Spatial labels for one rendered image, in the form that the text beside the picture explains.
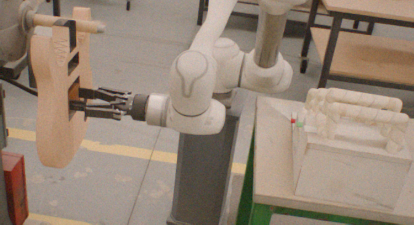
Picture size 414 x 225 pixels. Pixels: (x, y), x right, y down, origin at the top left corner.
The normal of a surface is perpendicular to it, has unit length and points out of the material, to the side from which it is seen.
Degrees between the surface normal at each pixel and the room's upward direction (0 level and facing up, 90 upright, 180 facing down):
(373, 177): 90
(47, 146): 91
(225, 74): 89
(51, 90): 92
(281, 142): 0
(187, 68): 35
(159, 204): 0
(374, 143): 0
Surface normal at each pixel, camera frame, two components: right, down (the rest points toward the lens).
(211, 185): -0.23, 0.45
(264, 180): 0.11, -0.87
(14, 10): 0.98, 0.13
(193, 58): -0.01, -0.39
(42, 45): -0.07, 0.22
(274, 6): -0.21, 0.92
